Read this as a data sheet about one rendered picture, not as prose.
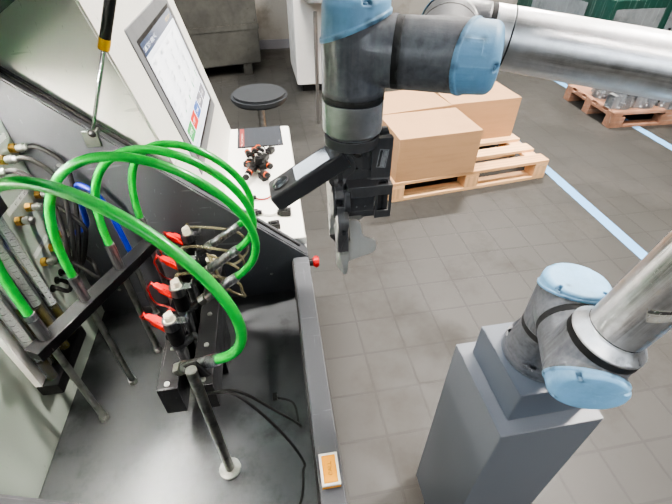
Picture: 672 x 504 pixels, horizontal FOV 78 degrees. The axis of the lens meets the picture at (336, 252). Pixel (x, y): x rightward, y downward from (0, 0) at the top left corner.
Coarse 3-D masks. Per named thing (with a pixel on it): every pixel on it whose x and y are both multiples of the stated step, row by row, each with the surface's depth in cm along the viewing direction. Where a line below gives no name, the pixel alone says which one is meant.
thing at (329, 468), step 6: (318, 456) 68; (324, 456) 67; (330, 456) 67; (324, 462) 66; (330, 462) 66; (324, 468) 66; (330, 468) 66; (336, 468) 66; (324, 474) 65; (330, 474) 65; (336, 474) 65; (324, 480) 64; (330, 480) 64; (336, 480) 64; (336, 486) 65
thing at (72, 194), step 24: (0, 192) 46; (48, 192) 43; (72, 192) 43; (120, 216) 43; (168, 240) 44; (0, 264) 57; (192, 264) 45; (216, 288) 47; (24, 312) 63; (240, 312) 50; (240, 336) 51; (216, 360) 56
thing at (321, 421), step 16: (304, 272) 102; (304, 288) 98; (304, 304) 94; (304, 320) 90; (304, 336) 87; (320, 336) 87; (304, 352) 84; (320, 352) 84; (304, 368) 81; (320, 368) 81; (320, 384) 78; (320, 400) 76; (320, 416) 74; (320, 432) 71; (320, 448) 69; (336, 448) 69; (320, 480) 66; (320, 496) 64; (336, 496) 64
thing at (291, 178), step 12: (312, 156) 55; (324, 156) 54; (336, 156) 52; (300, 168) 55; (312, 168) 53; (324, 168) 53; (336, 168) 53; (276, 180) 55; (288, 180) 55; (300, 180) 53; (312, 180) 54; (324, 180) 54; (276, 192) 54; (288, 192) 54; (300, 192) 54; (276, 204) 55; (288, 204) 55
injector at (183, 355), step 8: (176, 320) 70; (168, 328) 69; (176, 328) 70; (168, 336) 71; (176, 336) 71; (184, 336) 73; (192, 336) 73; (176, 344) 72; (184, 344) 73; (184, 352) 75
